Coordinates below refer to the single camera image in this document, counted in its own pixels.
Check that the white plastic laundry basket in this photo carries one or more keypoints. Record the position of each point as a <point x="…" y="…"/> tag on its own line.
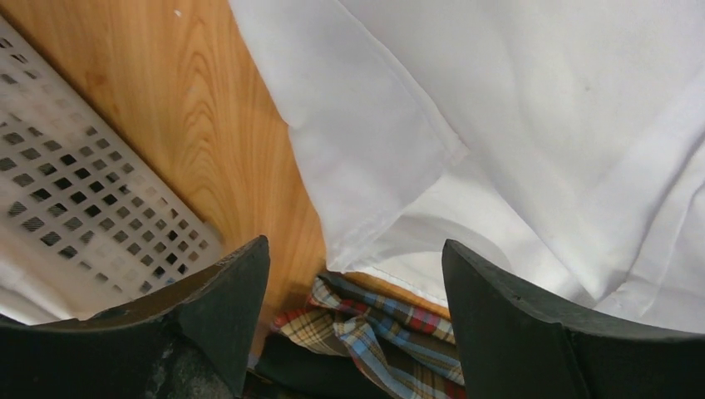
<point x="86" y="225"/>

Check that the white long sleeve shirt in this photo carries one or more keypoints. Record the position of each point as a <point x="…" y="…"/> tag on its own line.
<point x="561" y="140"/>

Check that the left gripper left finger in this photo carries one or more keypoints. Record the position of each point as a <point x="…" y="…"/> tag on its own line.
<point x="190" y="339"/>

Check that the red blue plaid shirt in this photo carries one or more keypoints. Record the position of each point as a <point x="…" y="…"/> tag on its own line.
<point x="406" y="350"/>

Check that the yellow plaid shirt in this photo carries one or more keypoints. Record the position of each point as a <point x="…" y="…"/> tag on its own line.
<point x="287" y="370"/>

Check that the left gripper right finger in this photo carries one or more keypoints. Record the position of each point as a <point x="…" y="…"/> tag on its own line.
<point x="517" y="340"/>

